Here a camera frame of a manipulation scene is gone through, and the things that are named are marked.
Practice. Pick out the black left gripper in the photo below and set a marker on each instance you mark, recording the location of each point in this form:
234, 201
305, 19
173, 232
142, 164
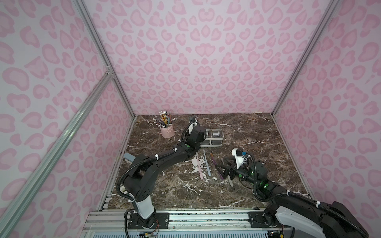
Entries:
197, 131

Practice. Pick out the grey blue box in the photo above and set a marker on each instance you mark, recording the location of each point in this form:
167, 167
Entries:
129, 157

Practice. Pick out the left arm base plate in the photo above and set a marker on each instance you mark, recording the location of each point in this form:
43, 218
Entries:
136, 222

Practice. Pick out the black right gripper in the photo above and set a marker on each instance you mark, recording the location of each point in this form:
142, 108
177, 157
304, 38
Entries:
227, 171

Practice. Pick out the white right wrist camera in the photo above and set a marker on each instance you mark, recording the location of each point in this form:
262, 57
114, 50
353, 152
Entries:
241, 157

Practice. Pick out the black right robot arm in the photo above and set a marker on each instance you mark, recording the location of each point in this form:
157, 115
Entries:
318, 219

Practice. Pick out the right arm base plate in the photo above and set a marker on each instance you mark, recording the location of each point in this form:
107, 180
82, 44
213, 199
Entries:
261, 219

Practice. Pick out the cream toothbrush holder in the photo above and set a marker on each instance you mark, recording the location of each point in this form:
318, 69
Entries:
214, 138

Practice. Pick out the coloured pencils bunch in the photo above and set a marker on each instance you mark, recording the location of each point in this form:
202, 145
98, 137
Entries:
164, 119

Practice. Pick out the pink toothbrush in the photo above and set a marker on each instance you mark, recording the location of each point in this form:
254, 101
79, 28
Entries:
199, 167

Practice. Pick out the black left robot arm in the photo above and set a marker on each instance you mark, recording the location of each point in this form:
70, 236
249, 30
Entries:
137, 183

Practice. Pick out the aluminium frame rail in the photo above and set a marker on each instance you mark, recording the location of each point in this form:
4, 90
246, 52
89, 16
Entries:
223, 222

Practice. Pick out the pink pencil cup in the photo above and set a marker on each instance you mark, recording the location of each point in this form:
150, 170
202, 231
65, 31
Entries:
168, 131

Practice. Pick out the grey blue toothbrush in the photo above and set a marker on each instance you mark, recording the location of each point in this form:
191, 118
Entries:
206, 163

